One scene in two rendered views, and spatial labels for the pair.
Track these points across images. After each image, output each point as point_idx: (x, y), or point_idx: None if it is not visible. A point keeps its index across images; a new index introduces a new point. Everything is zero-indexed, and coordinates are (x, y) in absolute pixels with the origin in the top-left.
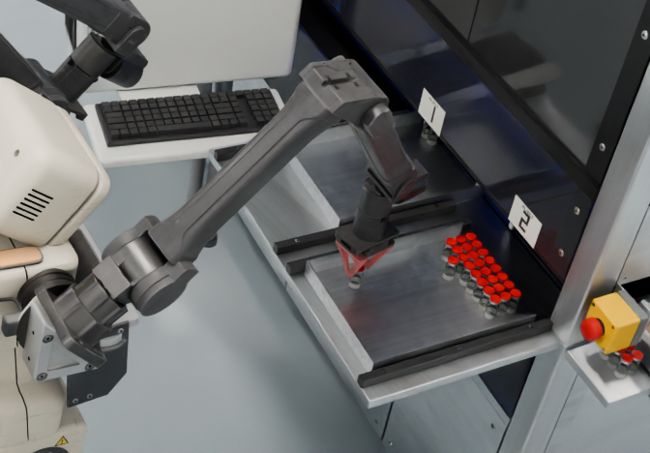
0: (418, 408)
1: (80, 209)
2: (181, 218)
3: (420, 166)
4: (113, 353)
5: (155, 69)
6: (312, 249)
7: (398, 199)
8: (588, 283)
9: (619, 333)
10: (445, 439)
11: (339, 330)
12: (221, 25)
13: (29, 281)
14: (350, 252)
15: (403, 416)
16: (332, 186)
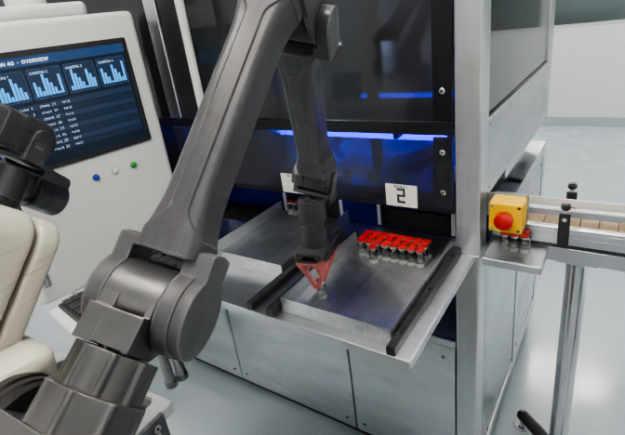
0: (376, 387)
1: (24, 275)
2: (174, 196)
3: None
4: None
5: (95, 263)
6: (275, 294)
7: (332, 195)
8: (478, 195)
9: (524, 211)
10: (407, 393)
11: (339, 329)
12: (128, 215)
13: None
14: (313, 263)
15: (366, 400)
16: (258, 257)
